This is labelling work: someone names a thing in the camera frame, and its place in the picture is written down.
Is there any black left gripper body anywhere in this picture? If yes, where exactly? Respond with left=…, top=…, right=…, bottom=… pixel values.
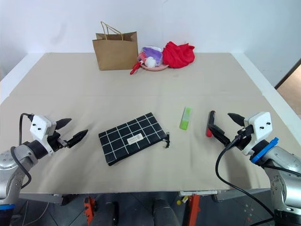
left=47, top=129, right=70, bottom=153

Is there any red crumpled cloth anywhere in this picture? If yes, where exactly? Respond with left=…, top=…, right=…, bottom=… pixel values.
left=162, top=41, right=196, bottom=69

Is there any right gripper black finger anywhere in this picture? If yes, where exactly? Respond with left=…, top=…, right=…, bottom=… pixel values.
left=227, top=113, right=246, bottom=128
left=208, top=124, right=231, bottom=147

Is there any grey metal table bracket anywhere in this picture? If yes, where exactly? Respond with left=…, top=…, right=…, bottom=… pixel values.
left=178, top=189, right=218, bottom=196
left=19, top=193, right=64, bottom=206

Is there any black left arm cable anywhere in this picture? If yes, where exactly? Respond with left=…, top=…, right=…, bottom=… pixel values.
left=10, top=113, right=34, bottom=189

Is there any orange clamp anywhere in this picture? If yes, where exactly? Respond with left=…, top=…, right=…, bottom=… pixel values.
left=83, top=196, right=98, bottom=226
left=187, top=194, right=201, bottom=226

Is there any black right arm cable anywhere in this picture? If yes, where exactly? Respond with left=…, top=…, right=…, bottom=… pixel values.
left=215, top=133, right=276, bottom=219

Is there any purple and white plastic bag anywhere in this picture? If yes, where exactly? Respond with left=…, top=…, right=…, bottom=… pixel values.
left=142, top=45, right=164, bottom=67

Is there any beige table cloth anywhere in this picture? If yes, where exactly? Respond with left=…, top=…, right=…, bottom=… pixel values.
left=0, top=52, right=286, bottom=195

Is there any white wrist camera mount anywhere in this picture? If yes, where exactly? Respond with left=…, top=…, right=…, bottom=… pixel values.
left=243, top=112, right=273, bottom=156
left=29, top=114, right=57, bottom=156

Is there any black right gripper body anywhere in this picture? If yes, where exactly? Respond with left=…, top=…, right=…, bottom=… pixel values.
left=230, top=125, right=254, bottom=151

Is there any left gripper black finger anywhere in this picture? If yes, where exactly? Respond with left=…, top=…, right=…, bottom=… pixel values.
left=66, top=129, right=89, bottom=149
left=55, top=118, right=72, bottom=130

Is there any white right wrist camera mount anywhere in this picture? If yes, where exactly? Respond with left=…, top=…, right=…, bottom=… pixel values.
left=243, top=112, right=273, bottom=156

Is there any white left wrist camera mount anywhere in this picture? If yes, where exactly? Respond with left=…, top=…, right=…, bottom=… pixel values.
left=29, top=114, right=57, bottom=156

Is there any black grid pouch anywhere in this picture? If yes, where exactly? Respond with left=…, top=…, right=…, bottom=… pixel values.
left=98, top=112, right=171, bottom=167

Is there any brown paper bag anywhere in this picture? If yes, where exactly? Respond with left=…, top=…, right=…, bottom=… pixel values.
left=92, top=21, right=139, bottom=71

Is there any red plastic brush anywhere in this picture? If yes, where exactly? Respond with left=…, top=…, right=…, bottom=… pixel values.
left=129, top=60, right=143, bottom=75

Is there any pink plate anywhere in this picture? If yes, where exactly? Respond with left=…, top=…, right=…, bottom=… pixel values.
left=140, top=61, right=170, bottom=72

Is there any green eraser stick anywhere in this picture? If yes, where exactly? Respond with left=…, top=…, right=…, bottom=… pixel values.
left=179, top=106, right=193, bottom=130

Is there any dark rounded shape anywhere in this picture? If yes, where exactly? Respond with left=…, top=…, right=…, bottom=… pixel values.
left=152, top=198, right=178, bottom=226

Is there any blue right wrist clamp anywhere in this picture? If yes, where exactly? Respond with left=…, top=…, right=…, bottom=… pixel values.
left=250, top=137, right=280, bottom=166

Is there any red and black marker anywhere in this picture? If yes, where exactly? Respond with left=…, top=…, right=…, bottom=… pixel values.
left=205, top=110, right=217, bottom=138

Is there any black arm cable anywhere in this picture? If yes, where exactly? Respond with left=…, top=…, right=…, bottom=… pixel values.
left=215, top=133, right=276, bottom=219
left=10, top=113, right=34, bottom=189

